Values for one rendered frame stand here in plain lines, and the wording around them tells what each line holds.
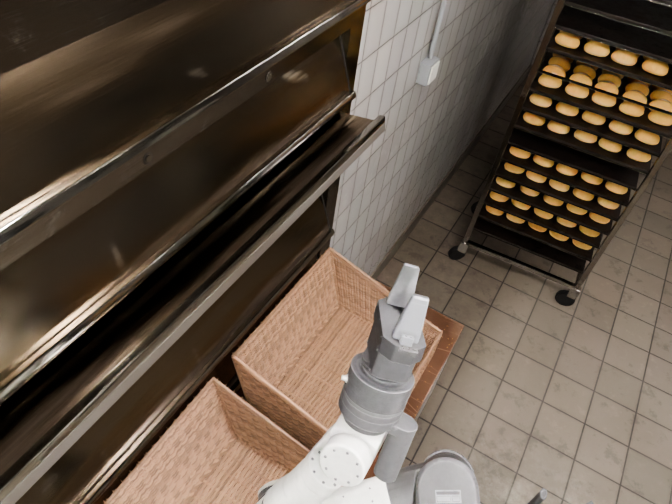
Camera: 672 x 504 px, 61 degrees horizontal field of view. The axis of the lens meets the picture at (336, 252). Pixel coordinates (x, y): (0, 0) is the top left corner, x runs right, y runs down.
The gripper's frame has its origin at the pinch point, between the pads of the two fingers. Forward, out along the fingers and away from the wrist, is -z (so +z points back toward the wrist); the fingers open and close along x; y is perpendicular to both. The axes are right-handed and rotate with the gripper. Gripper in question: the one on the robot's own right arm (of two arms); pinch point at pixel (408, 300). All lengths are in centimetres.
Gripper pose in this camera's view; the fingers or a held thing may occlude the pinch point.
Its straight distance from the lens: 72.0
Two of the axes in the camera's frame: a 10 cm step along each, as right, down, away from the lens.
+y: -9.7, -2.4, -1.1
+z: -2.6, 8.8, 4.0
